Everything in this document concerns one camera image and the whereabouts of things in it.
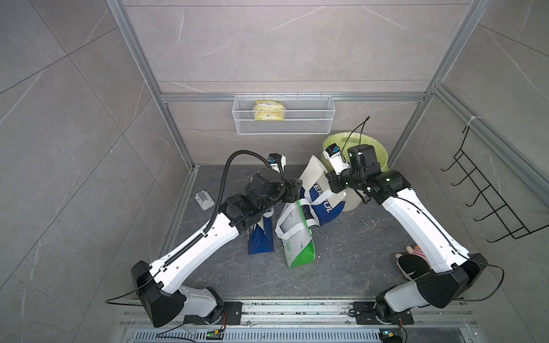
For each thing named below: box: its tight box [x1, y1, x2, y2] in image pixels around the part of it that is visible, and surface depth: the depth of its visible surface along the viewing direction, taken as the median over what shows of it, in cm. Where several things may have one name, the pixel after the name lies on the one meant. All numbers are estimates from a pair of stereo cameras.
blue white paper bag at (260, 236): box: [248, 208, 275, 256], surface depth 86 cm
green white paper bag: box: [274, 198, 320, 269], surface depth 77 cm
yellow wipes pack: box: [254, 99, 284, 121], surface depth 89 cm
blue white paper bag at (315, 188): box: [298, 155, 347, 226], surface depth 79 cm
